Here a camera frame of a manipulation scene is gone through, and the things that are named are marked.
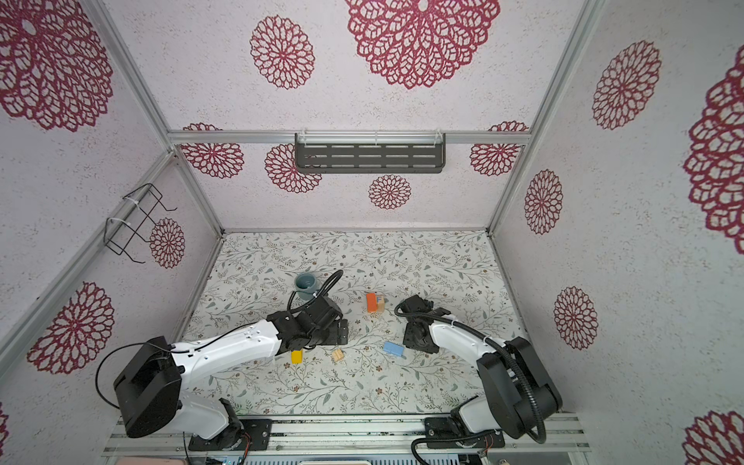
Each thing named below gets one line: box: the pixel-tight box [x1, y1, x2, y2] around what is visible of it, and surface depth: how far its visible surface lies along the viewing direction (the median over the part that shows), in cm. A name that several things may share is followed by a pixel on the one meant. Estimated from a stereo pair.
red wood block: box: [366, 292, 377, 313], surface depth 99 cm
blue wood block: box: [383, 341, 404, 357], surface depth 89 cm
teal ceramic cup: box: [294, 272, 317, 301], surface depth 102 cm
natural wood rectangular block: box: [375, 294, 385, 313], surface depth 99 cm
